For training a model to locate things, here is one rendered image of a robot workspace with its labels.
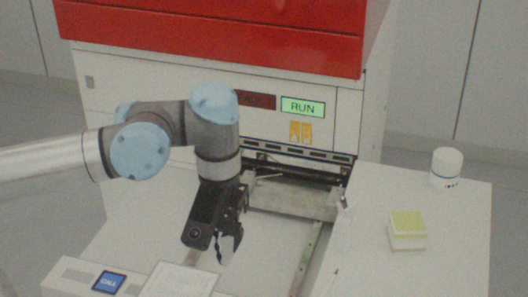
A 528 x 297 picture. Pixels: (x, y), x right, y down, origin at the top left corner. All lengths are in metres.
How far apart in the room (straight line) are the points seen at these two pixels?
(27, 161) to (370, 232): 0.83
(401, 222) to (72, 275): 0.72
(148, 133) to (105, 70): 0.99
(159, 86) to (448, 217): 0.83
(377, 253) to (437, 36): 1.84
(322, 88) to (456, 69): 1.66
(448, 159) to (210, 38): 0.64
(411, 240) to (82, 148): 0.78
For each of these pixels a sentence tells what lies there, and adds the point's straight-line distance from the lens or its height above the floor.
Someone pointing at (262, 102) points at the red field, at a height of 1.10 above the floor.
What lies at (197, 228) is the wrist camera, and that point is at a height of 1.25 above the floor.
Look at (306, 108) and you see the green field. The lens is 1.63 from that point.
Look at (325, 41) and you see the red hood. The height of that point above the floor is 1.32.
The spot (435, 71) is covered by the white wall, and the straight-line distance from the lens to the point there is 3.20.
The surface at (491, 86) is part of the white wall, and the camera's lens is 3.23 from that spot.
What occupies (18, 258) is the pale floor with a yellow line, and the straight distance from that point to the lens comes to 2.97.
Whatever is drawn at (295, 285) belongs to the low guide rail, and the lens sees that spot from 1.50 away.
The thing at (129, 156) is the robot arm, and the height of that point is 1.47.
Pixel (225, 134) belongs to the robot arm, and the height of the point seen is 1.40.
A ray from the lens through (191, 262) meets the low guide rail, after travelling 1.56.
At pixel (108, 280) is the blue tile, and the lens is 1.40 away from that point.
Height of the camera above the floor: 1.96
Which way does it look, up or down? 35 degrees down
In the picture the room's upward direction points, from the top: 1 degrees counter-clockwise
